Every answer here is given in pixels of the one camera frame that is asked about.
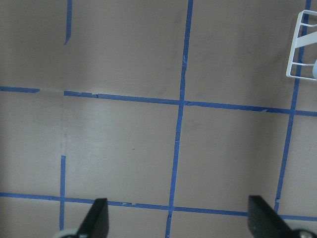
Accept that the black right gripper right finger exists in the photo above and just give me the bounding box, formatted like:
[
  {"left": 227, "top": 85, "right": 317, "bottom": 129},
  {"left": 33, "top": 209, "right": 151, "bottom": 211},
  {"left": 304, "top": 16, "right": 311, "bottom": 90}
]
[{"left": 248, "top": 195, "right": 293, "bottom": 238}]

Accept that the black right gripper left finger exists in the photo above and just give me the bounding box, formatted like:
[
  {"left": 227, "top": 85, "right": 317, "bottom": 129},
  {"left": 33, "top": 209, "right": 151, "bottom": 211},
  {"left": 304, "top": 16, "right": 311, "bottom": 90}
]
[{"left": 76, "top": 198, "right": 109, "bottom": 238}]

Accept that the white wire cup rack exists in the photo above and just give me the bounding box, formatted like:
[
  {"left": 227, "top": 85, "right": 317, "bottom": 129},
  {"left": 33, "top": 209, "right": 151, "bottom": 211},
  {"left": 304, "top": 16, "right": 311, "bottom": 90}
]
[{"left": 286, "top": 10, "right": 317, "bottom": 81}]

